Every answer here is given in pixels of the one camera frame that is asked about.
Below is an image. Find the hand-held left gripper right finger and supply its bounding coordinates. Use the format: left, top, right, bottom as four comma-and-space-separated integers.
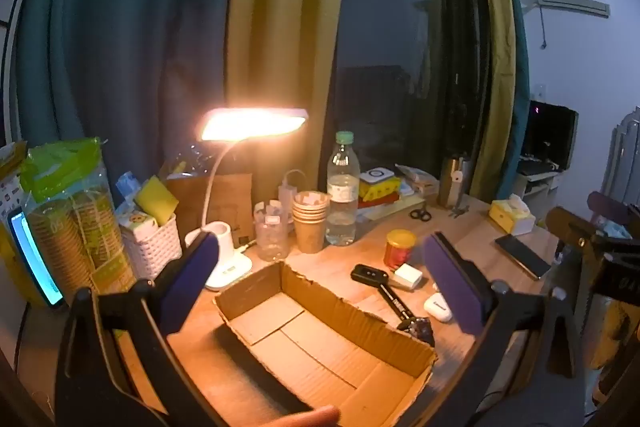
422, 231, 586, 427

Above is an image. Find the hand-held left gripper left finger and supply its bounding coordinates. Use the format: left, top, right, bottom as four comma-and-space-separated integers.
55, 231, 221, 427

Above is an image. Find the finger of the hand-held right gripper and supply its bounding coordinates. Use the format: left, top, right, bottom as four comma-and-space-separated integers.
587, 191, 640, 229
545, 206, 640, 269

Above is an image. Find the white earbud case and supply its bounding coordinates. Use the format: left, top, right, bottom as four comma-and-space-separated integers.
423, 293, 454, 323

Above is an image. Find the white charger adapter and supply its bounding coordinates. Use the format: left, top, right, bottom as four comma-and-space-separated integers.
392, 263, 423, 291

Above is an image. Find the red tin can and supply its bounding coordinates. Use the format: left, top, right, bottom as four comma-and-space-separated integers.
384, 229, 417, 270

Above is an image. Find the black marker pen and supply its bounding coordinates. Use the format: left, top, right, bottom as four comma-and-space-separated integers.
377, 283, 415, 324

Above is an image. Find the black car key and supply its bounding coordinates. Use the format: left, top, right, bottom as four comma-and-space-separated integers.
350, 264, 390, 286

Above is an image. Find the cardboard box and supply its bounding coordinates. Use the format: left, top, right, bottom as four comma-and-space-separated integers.
214, 260, 438, 427

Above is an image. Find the person's left hand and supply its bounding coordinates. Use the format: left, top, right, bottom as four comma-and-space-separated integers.
272, 406, 342, 427

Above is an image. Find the white desk lamp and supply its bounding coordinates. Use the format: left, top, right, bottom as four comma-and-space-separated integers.
184, 108, 307, 292

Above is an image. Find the white woven plastic basket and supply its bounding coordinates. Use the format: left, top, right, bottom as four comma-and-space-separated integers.
121, 213, 183, 280

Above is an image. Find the black smartphone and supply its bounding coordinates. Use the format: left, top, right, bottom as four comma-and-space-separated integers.
495, 234, 552, 281

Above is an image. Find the white tv stand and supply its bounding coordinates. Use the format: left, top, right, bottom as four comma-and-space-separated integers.
515, 167, 562, 208

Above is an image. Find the yellow tissue box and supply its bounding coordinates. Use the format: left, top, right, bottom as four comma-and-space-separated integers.
488, 194, 536, 236

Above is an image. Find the white tissue pack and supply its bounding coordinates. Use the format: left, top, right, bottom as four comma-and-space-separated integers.
120, 211, 162, 234

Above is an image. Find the brown lamp carton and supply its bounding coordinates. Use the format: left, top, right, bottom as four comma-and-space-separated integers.
165, 172, 253, 249

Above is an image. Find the yellow green sponge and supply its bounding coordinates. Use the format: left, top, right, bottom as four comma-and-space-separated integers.
134, 176, 179, 226

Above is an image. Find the clear plastic cup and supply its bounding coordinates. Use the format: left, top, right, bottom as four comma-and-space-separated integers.
253, 199, 291, 262

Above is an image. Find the metal thermos flask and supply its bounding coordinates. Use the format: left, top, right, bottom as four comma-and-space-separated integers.
439, 154, 472, 208

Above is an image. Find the black monitor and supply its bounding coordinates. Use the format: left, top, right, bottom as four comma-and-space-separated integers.
520, 101, 579, 172

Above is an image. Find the blue wipes pack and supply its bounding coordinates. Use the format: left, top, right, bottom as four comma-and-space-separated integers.
116, 171, 146, 208

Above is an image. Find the yellow toy box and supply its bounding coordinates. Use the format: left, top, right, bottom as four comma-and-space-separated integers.
358, 178, 402, 202

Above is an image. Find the stack of brown paper cups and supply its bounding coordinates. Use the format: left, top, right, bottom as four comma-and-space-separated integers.
292, 190, 332, 254

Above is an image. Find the green paper cup package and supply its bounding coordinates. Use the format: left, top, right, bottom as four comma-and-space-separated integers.
20, 138, 136, 294

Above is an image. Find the clear plastic water bottle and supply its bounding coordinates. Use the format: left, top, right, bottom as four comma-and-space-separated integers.
326, 131, 361, 247

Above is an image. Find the smartphone with lit screen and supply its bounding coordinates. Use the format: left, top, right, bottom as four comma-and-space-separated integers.
7, 207, 66, 308

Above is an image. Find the teal curtain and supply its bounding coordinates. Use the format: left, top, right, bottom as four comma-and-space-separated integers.
489, 0, 532, 198
15, 0, 247, 208

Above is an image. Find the mustard yellow curtain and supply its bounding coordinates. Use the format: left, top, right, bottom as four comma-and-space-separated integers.
467, 0, 518, 204
225, 0, 347, 195

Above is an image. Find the white charging cable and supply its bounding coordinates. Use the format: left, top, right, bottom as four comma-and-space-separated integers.
279, 169, 307, 210

